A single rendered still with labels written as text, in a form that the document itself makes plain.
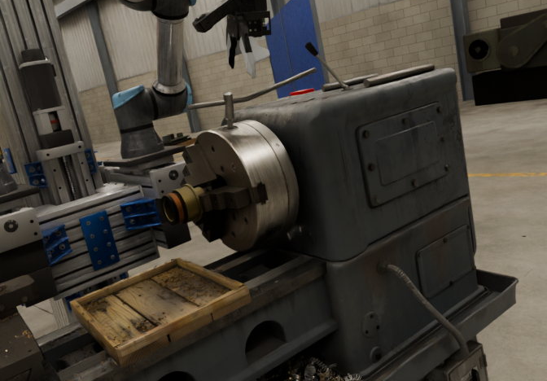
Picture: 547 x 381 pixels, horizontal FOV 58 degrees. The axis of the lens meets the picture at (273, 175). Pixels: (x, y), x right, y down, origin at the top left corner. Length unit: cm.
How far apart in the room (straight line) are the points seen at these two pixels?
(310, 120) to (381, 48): 1137
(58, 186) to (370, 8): 1126
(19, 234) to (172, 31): 74
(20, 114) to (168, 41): 55
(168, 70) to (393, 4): 1076
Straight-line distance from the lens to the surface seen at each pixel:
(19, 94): 185
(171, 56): 169
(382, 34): 1246
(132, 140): 176
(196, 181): 122
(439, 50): 1182
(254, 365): 121
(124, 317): 119
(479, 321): 156
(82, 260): 170
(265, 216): 114
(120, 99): 176
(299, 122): 117
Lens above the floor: 133
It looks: 11 degrees down
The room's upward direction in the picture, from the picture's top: 12 degrees counter-clockwise
